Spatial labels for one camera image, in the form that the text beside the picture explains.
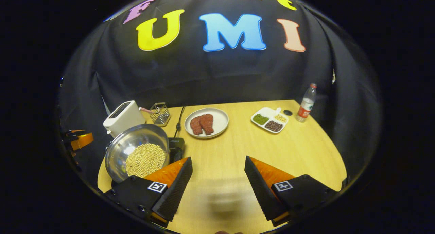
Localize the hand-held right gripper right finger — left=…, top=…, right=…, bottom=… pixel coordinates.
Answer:
left=244, top=156, right=338, bottom=227

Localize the round white plate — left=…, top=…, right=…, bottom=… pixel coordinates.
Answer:
left=185, top=108, right=229, bottom=139

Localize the pile of soybeans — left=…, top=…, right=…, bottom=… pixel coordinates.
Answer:
left=125, top=143, right=167, bottom=178

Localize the small wire basket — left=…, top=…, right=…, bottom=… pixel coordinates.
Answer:
left=150, top=102, right=171, bottom=127

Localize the dark red beans portion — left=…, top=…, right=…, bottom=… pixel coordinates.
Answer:
left=264, top=120, right=284, bottom=132

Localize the white divided dish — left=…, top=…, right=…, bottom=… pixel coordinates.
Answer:
left=251, top=107, right=289, bottom=134

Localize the stainless steel pot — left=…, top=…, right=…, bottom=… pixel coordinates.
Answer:
left=104, top=124, right=184, bottom=184

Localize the black power cable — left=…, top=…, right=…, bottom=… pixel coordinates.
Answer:
left=174, top=106, right=186, bottom=138

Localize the clear plastic water bottle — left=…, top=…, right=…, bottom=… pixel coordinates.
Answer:
left=296, top=83, right=317, bottom=122

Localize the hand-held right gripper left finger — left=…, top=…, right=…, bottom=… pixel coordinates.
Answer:
left=105, top=157, right=193, bottom=228

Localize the red meat piece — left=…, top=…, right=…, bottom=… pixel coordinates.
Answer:
left=199, top=114, right=215, bottom=135
left=190, top=116, right=204, bottom=136

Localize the black backdrop cloth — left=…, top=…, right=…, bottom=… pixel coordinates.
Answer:
left=58, top=0, right=383, bottom=194

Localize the black induction cooktop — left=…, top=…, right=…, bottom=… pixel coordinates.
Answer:
left=168, top=137, right=186, bottom=160

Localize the white toaster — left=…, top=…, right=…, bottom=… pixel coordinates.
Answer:
left=103, top=100, right=146, bottom=138

